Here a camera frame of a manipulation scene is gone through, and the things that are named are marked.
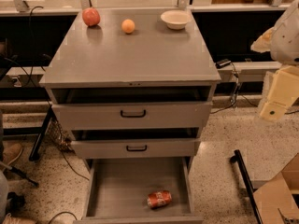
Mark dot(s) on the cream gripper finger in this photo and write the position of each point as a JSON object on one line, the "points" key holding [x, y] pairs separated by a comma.
{"points": [[280, 91], [263, 42]]}

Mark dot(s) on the red coke can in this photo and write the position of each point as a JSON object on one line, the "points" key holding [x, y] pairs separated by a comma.
{"points": [[159, 199]]}

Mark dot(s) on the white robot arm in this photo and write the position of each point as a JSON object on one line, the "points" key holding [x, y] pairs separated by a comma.
{"points": [[285, 38]]}

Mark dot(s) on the grey drawer cabinet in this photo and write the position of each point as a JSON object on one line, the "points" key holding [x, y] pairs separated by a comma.
{"points": [[153, 64]]}

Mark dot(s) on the top grey drawer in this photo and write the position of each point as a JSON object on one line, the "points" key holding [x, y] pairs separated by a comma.
{"points": [[132, 116]]}

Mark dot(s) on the grey drawer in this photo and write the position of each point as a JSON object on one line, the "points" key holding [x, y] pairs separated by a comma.
{"points": [[136, 148], [132, 116], [119, 188]]}

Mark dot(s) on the middle grey drawer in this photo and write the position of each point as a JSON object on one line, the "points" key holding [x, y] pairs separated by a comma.
{"points": [[136, 148]]}

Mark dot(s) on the bottom grey drawer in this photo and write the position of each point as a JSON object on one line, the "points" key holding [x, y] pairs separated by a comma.
{"points": [[119, 188]]}

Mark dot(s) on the small black device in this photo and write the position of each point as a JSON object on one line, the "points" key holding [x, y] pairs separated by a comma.
{"points": [[222, 63]]}

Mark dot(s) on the black metal stand leg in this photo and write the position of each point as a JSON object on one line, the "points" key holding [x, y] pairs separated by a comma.
{"points": [[237, 157]]}

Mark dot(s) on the white bowl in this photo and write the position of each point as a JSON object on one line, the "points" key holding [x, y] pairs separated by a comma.
{"points": [[176, 19]]}

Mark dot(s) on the cardboard box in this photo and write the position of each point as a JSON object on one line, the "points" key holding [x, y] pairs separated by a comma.
{"points": [[275, 199]]}

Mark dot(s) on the orange fruit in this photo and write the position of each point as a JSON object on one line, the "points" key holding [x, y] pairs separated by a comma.
{"points": [[128, 26]]}

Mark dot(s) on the red apple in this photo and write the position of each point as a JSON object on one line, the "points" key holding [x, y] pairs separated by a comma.
{"points": [[90, 16]]}

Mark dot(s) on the black table leg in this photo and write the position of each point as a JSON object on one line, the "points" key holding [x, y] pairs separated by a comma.
{"points": [[34, 155]]}

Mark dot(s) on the brown shoe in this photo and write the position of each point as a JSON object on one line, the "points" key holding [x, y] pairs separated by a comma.
{"points": [[11, 153]]}

